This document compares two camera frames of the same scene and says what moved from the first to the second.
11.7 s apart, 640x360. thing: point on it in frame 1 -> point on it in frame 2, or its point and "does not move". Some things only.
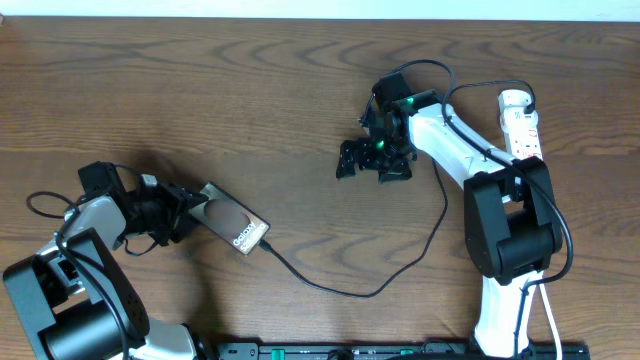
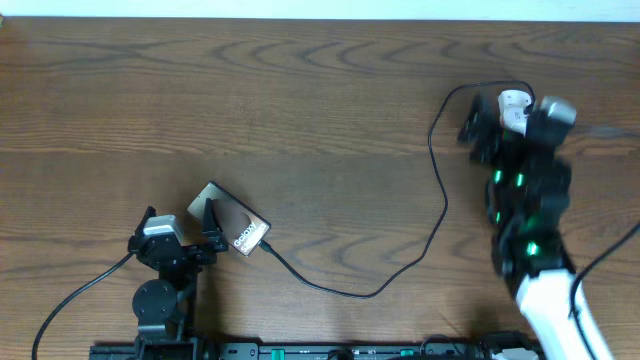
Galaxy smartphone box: x=229 y=220 does not move
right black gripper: x=346 y=158 -> x=498 y=144
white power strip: x=520 y=129 does not move
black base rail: x=462 y=349 does not move
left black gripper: x=170 y=209 -> x=187 y=253
